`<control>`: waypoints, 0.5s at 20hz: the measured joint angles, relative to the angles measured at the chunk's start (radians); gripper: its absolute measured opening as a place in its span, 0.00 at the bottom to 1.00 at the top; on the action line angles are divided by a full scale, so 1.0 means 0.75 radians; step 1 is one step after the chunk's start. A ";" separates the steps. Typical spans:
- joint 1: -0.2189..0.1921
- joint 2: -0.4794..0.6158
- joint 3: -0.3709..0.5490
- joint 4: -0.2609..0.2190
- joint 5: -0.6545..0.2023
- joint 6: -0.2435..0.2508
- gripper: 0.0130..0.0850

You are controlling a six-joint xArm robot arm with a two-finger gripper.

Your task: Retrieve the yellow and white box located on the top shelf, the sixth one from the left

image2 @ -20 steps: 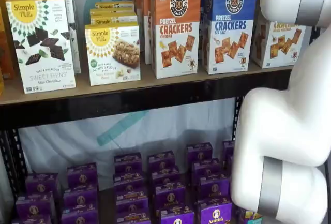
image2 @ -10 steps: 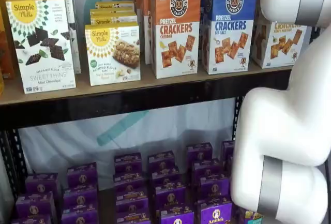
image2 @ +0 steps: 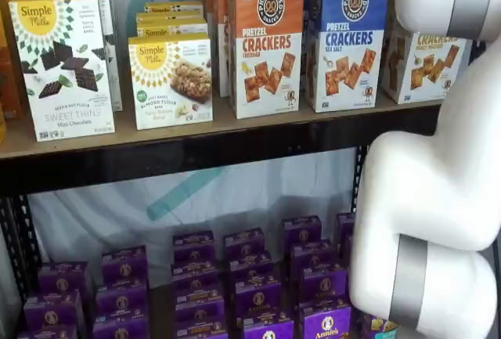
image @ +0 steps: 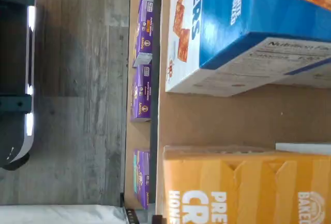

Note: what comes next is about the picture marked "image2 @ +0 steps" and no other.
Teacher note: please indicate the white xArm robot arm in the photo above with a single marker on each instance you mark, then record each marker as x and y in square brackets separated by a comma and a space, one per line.
[430, 182]

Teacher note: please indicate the wooden shelf board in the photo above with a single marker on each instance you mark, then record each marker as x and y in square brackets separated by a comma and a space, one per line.
[176, 133]

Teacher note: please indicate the Simple Mills almond bars box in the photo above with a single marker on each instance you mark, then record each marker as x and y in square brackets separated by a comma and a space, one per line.
[172, 19]
[172, 80]
[172, 29]
[174, 7]

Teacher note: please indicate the wooden metal shelf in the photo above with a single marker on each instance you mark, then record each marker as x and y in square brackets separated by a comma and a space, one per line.
[117, 206]

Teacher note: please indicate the Simple Mills Sweet Thins box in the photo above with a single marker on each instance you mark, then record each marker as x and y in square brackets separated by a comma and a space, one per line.
[62, 69]
[113, 80]

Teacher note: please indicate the yellow white pretzel crackers box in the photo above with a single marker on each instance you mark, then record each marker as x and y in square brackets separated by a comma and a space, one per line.
[426, 76]

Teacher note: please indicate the purple box with yellow print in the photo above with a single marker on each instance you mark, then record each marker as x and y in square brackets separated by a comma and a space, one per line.
[375, 327]

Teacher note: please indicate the yellow snack box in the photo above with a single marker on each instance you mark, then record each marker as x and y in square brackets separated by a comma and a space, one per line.
[2, 127]

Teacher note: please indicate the orange snack box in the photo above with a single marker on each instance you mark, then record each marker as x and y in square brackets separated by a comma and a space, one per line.
[9, 61]

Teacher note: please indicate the purple Annie's boxes group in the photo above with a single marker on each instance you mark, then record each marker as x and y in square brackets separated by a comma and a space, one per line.
[160, 311]

